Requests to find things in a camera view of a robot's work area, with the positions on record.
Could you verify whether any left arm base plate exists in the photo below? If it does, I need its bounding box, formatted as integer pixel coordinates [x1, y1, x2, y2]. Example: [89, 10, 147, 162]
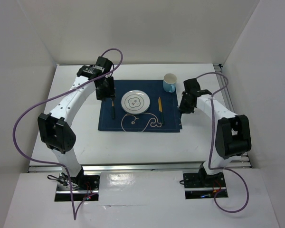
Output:
[48, 174, 100, 202]

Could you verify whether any blue fish placemat cloth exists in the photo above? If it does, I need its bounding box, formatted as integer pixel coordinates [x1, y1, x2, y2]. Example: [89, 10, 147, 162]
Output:
[98, 80, 182, 133]

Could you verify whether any gold knife green handle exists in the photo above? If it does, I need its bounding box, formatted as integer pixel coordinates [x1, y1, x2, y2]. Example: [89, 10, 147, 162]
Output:
[158, 97, 165, 125]

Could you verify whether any aluminium front rail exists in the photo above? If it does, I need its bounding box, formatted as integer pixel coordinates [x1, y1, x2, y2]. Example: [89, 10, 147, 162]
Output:
[28, 157, 252, 173]

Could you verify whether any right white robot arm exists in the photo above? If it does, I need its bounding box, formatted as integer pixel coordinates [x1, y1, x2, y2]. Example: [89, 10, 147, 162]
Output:
[179, 78, 251, 186]

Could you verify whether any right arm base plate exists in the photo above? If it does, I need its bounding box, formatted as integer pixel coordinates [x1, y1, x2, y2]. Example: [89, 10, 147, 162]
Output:
[179, 172, 228, 200]

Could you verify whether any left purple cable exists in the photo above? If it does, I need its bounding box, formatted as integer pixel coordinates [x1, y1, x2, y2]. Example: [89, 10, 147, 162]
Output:
[11, 48, 124, 220]

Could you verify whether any white plate with rings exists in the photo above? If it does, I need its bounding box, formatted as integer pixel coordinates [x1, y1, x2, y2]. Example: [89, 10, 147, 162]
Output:
[121, 90, 151, 114]

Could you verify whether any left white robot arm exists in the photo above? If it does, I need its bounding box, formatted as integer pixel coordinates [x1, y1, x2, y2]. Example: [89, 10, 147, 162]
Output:
[38, 58, 115, 190]

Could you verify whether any gold fork green handle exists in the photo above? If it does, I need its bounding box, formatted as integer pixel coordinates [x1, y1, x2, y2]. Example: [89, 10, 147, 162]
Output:
[111, 100, 115, 119]

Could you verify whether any white and blue mug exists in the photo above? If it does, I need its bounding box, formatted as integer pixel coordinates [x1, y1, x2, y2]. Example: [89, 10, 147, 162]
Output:
[163, 73, 177, 93]

